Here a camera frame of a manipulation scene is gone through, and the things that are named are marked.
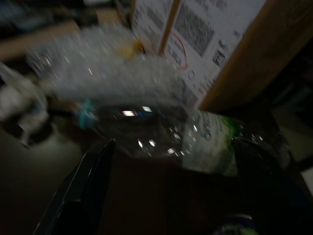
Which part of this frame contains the clear green label plastic bottle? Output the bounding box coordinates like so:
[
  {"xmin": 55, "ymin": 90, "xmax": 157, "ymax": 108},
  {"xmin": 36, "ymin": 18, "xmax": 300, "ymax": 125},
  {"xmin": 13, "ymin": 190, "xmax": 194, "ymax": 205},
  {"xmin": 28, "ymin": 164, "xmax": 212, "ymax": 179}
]
[{"xmin": 78, "ymin": 97, "xmax": 289, "ymax": 177}]

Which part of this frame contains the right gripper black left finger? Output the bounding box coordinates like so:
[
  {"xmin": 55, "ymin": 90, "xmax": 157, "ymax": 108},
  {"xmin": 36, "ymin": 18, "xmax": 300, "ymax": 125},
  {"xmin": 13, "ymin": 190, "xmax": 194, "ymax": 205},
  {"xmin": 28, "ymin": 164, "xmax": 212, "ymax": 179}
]
[{"xmin": 33, "ymin": 138, "xmax": 115, "ymax": 235}]

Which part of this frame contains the white shipping label cardboard box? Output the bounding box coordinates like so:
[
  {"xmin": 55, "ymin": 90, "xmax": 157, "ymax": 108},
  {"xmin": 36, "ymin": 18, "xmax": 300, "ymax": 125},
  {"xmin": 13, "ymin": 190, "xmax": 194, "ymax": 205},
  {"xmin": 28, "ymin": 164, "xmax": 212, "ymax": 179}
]
[{"xmin": 132, "ymin": 0, "xmax": 313, "ymax": 113}]

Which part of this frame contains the crumpled white plastic wrap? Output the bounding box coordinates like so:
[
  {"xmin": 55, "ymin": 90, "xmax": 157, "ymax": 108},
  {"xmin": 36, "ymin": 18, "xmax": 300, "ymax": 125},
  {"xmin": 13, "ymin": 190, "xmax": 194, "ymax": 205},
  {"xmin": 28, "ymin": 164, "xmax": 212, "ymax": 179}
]
[{"xmin": 0, "ymin": 63, "xmax": 49, "ymax": 140}]

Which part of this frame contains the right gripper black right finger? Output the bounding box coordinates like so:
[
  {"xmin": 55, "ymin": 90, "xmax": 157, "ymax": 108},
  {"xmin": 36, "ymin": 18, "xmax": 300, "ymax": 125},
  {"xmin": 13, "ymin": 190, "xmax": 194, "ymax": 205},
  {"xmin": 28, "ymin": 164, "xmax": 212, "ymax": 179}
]
[{"xmin": 231, "ymin": 137, "xmax": 313, "ymax": 235}]

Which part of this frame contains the clear bubble wrap sheet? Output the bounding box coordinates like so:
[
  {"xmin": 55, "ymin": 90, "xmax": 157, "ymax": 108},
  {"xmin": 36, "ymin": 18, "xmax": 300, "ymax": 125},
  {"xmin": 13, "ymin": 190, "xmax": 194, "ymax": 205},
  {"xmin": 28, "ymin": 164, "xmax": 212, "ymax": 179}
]
[{"xmin": 24, "ymin": 24, "xmax": 196, "ymax": 118}]

